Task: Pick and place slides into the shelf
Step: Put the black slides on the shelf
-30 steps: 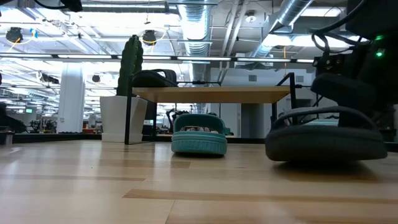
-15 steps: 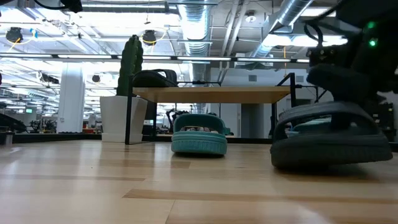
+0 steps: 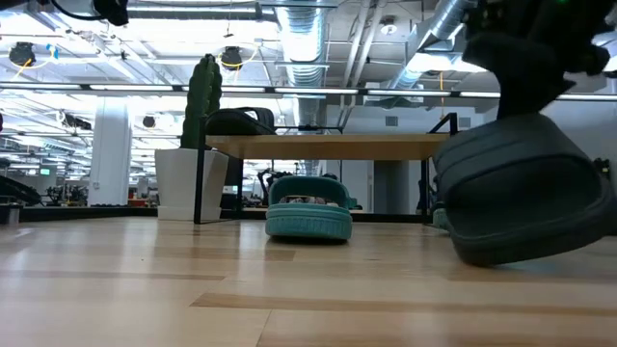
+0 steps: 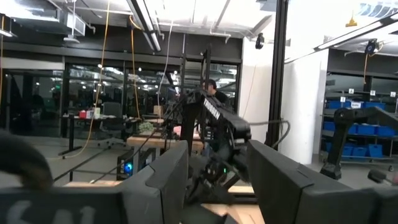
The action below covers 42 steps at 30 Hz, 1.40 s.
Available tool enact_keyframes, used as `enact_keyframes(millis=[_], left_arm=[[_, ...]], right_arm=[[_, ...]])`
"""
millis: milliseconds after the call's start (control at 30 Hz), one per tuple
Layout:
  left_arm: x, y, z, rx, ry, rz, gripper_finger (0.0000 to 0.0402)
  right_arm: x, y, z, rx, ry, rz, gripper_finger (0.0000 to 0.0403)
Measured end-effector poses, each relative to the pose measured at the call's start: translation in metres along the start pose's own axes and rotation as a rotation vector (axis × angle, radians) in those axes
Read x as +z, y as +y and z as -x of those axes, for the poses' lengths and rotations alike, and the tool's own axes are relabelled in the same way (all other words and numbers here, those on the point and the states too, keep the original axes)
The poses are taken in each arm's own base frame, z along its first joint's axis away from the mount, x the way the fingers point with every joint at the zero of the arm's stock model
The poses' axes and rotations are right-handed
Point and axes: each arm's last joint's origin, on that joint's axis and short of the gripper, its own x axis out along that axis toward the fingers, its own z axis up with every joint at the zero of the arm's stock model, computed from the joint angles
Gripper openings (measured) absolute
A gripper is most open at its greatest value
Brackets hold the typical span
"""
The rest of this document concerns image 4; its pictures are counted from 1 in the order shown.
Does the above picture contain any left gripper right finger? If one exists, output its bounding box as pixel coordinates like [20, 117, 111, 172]
[247, 139, 377, 224]

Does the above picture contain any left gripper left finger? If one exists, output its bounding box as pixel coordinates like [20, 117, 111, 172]
[119, 139, 190, 224]

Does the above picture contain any computer tower with blue light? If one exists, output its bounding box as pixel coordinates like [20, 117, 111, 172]
[116, 147, 156, 181]

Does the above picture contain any wooden background table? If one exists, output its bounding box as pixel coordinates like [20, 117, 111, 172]
[126, 130, 205, 153]

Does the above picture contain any small green plant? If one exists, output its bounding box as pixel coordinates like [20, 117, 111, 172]
[138, 121, 155, 133]

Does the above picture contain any grey office chair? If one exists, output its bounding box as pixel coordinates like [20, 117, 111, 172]
[98, 101, 127, 149]

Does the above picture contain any storage rack with blue bins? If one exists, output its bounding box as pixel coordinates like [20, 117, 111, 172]
[322, 88, 398, 172]

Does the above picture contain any black background desk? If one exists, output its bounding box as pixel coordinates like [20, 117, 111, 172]
[58, 113, 141, 156]

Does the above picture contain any person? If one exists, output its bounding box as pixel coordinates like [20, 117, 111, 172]
[203, 79, 231, 106]

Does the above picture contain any long ceiling light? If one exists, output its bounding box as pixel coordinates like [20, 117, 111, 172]
[126, 0, 162, 52]

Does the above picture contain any yellow ceiling pendant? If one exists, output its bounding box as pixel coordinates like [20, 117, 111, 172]
[345, 12, 358, 28]

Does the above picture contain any grey looped cable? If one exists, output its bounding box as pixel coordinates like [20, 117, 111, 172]
[248, 119, 292, 149]

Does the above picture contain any black vertical frame post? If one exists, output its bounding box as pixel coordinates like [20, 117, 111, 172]
[266, 0, 290, 150]

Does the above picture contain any orange hanging cable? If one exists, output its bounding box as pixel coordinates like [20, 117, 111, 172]
[129, 15, 142, 119]

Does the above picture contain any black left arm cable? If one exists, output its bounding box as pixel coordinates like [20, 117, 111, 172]
[0, 129, 54, 190]

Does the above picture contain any yellow hanging cable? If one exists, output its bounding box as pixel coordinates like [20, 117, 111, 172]
[49, 0, 111, 161]

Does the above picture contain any black dome camera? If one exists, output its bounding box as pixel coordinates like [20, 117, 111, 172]
[254, 32, 266, 50]

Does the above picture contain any blue ceiling cable reel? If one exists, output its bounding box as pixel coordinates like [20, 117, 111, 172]
[364, 39, 379, 55]

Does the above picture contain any grey air duct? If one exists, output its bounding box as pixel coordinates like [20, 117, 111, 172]
[14, 9, 86, 37]

